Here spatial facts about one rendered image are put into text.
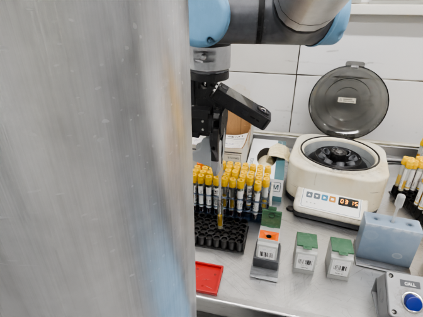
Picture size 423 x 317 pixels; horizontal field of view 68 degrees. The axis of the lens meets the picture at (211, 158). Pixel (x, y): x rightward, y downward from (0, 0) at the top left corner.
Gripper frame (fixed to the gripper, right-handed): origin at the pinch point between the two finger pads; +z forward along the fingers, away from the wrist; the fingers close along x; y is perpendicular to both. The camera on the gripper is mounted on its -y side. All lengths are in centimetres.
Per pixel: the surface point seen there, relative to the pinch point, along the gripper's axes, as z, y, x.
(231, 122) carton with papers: 7.4, 4.6, -44.0
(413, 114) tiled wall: 2, -52, -51
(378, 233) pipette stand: 9.5, -32.2, 1.2
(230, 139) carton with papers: 11.3, 4.0, -38.7
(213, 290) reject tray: 17.5, -2.3, 15.2
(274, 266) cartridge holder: 15.2, -13.1, 8.8
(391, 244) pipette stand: 11.8, -34.9, 1.5
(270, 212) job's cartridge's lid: 6.7, -11.1, 3.2
